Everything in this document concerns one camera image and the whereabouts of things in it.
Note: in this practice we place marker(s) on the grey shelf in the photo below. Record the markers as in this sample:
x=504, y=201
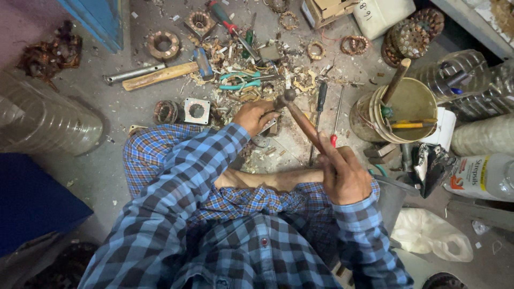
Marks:
x=478, y=24

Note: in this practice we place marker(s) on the wooden stick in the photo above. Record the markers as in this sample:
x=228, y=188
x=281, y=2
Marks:
x=395, y=82

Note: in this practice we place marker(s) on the black plastic bag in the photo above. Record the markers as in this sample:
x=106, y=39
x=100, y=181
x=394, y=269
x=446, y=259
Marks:
x=435, y=168

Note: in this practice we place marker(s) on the white plastic canister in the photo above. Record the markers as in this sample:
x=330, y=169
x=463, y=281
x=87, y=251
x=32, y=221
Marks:
x=381, y=16

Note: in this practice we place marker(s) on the white plastic bag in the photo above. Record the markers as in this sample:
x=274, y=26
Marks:
x=425, y=235

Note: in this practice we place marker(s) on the grey metal block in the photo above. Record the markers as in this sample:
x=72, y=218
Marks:
x=270, y=52

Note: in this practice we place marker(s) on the cloudy ribbed plastic bottle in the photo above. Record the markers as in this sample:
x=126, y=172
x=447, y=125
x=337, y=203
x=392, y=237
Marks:
x=486, y=138

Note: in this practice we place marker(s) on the clear bottle with blue cap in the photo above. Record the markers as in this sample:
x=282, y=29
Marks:
x=449, y=76

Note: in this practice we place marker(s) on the yellowed plastic bucket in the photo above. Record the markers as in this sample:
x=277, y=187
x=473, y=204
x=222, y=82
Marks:
x=413, y=104

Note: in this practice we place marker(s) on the cardboard box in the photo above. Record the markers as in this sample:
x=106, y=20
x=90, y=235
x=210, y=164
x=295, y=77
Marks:
x=325, y=12

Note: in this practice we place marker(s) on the person's left fingers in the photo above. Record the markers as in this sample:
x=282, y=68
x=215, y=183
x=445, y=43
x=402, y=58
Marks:
x=267, y=109

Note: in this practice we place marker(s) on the square grey stator plate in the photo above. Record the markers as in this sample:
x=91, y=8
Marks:
x=188, y=118

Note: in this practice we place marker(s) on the blue metal cabinet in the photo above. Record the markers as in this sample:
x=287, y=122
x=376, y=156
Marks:
x=98, y=20

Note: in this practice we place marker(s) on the square stator with copper winding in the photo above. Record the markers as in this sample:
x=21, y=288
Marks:
x=199, y=22

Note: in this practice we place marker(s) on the dark blue box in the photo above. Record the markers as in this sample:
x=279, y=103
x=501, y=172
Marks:
x=36, y=200

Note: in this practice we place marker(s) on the clear jar with orange label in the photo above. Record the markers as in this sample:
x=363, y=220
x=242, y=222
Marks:
x=478, y=176

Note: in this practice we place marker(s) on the wooden blocks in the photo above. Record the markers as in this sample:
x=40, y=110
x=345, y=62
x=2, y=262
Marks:
x=381, y=152

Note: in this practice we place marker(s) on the black round motor part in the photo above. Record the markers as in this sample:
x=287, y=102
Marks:
x=443, y=281

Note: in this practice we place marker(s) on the small ball-peen hammer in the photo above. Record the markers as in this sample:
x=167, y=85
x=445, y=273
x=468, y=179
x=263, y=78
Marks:
x=302, y=120

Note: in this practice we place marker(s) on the grey metal container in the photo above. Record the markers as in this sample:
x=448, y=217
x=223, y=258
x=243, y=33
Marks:
x=391, y=200

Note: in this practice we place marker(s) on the person's right hand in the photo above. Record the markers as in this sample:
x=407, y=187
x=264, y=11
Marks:
x=347, y=180

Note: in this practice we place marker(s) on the large clear ribbed bottle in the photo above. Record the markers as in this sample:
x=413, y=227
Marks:
x=48, y=120

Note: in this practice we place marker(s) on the small metal workpiece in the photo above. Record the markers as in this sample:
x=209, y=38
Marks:
x=272, y=126

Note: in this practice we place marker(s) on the red and green screwdriver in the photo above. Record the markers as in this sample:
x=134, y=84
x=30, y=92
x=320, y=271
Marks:
x=225, y=20

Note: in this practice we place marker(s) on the dark round wound stator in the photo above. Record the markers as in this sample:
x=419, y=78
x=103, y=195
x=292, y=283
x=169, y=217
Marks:
x=164, y=112

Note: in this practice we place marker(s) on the person's left hand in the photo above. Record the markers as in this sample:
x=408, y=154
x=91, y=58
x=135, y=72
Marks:
x=251, y=118

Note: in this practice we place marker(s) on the steel pipe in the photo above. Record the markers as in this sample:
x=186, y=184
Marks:
x=132, y=74

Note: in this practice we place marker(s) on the clear ribbed plastic bottle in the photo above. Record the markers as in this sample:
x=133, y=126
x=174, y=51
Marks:
x=486, y=100

